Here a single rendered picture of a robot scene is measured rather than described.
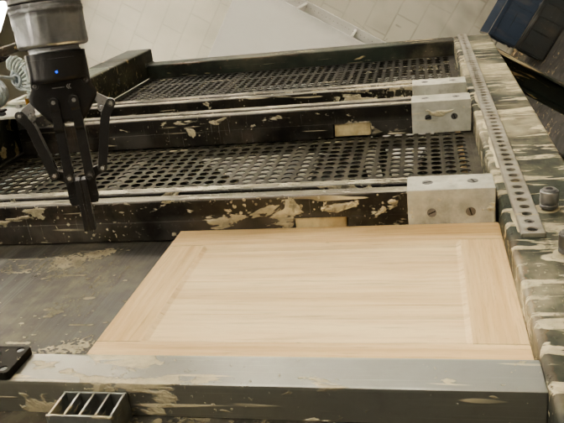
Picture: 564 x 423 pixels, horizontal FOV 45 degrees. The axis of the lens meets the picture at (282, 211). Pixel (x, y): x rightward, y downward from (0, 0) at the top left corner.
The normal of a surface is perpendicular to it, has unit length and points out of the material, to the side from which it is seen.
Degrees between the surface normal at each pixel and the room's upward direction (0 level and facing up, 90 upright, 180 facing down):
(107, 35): 90
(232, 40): 90
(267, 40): 90
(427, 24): 90
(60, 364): 58
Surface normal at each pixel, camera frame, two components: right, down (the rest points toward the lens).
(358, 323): -0.11, -0.92
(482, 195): -0.18, 0.39
